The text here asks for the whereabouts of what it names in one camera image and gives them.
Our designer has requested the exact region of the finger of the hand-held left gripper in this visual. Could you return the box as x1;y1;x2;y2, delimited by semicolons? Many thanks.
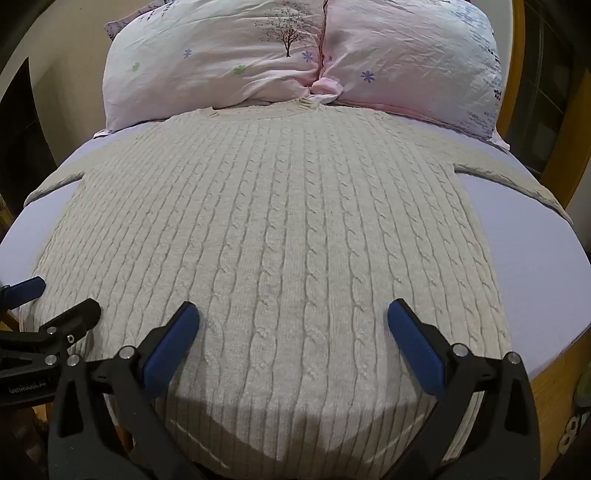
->
0;298;102;370
0;276;46;311

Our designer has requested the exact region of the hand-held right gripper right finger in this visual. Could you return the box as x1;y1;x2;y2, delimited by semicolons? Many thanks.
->
387;299;542;480

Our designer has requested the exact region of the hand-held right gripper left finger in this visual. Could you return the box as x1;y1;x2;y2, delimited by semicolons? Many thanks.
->
48;301;201;480

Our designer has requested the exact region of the cream cable knit sweater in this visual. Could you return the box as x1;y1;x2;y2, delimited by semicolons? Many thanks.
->
19;99;565;480

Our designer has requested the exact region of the wooden bed frame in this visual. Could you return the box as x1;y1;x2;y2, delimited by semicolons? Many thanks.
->
497;0;591;480

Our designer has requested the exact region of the pink floral pillow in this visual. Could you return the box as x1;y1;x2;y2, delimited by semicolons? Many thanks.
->
314;0;510;149
93;0;346;138

